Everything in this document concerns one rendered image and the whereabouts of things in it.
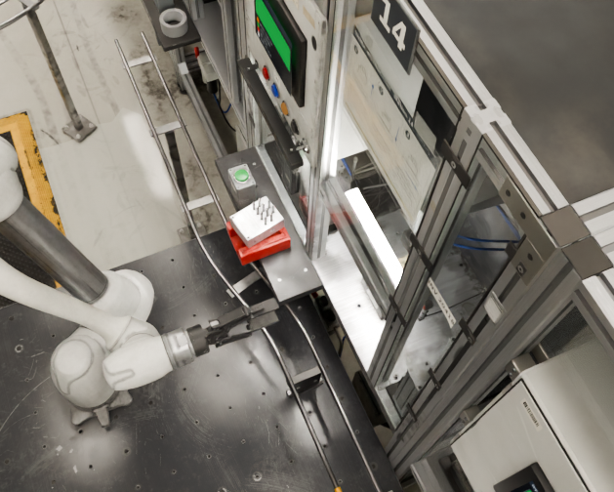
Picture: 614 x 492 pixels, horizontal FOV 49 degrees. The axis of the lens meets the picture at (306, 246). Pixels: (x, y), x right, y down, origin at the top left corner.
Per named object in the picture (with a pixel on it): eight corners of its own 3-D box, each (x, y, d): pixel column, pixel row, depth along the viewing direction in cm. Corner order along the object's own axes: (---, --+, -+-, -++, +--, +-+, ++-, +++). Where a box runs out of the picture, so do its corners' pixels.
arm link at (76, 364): (52, 395, 197) (27, 372, 178) (86, 341, 205) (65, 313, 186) (100, 418, 194) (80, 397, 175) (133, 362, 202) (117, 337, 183)
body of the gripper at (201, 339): (196, 362, 168) (231, 348, 170) (192, 350, 160) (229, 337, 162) (186, 336, 171) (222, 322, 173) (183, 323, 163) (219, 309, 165)
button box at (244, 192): (229, 189, 211) (226, 168, 201) (253, 182, 213) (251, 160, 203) (238, 210, 208) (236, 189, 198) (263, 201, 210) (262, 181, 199)
